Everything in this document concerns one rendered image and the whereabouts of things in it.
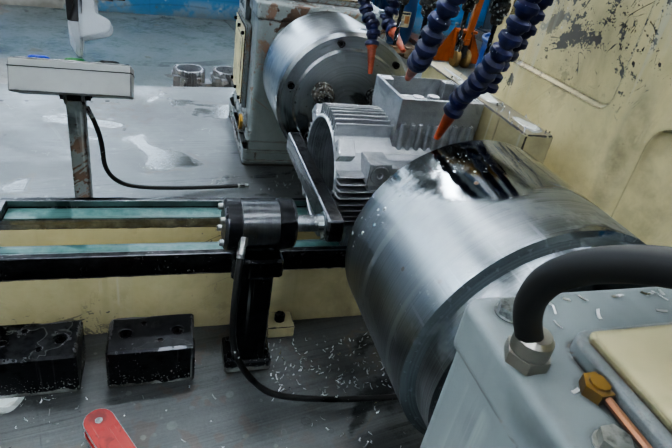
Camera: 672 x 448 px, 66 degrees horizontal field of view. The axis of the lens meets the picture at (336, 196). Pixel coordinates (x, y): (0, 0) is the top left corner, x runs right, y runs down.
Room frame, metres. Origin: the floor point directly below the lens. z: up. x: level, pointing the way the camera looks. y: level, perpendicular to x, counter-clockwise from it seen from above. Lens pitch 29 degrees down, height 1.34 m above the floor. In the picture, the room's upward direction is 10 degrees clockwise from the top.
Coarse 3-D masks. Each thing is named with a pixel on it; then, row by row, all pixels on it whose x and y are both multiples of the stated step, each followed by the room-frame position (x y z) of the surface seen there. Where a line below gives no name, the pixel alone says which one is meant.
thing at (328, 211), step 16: (288, 144) 0.73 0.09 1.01; (304, 144) 0.71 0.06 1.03; (304, 160) 0.66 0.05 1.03; (304, 176) 0.63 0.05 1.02; (320, 176) 0.62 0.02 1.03; (320, 192) 0.57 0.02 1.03; (320, 208) 0.54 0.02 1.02; (336, 208) 0.54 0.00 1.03; (320, 224) 0.52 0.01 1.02; (336, 224) 0.51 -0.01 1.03; (336, 240) 0.51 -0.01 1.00
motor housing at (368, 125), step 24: (336, 120) 0.64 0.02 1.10; (360, 120) 0.65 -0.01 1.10; (384, 120) 0.66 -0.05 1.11; (312, 144) 0.74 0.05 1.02; (360, 144) 0.63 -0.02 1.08; (384, 144) 0.64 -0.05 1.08; (336, 168) 0.60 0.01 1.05; (360, 168) 0.61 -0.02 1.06; (336, 192) 0.59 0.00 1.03; (360, 192) 0.59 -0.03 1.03
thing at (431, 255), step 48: (480, 144) 0.48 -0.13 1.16; (384, 192) 0.45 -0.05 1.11; (432, 192) 0.41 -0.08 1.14; (480, 192) 0.40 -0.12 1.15; (528, 192) 0.39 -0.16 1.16; (576, 192) 0.42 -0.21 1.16; (384, 240) 0.40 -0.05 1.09; (432, 240) 0.36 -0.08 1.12; (480, 240) 0.34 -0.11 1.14; (528, 240) 0.33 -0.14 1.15; (576, 240) 0.34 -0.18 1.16; (624, 240) 0.35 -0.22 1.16; (384, 288) 0.36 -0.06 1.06; (432, 288) 0.32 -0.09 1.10; (480, 288) 0.31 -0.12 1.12; (576, 288) 0.31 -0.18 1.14; (624, 288) 0.32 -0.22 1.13; (384, 336) 0.34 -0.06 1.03; (432, 336) 0.30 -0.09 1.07; (432, 384) 0.28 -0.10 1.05
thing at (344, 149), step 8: (320, 104) 0.72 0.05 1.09; (312, 112) 0.73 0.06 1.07; (336, 144) 0.61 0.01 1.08; (344, 144) 0.60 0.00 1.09; (352, 144) 0.61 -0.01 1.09; (336, 152) 0.60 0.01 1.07; (344, 152) 0.59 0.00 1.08; (352, 152) 0.60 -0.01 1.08; (336, 160) 0.60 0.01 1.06; (344, 160) 0.60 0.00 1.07; (304, 192) 0.71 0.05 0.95; (320, 232) 0.61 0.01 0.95
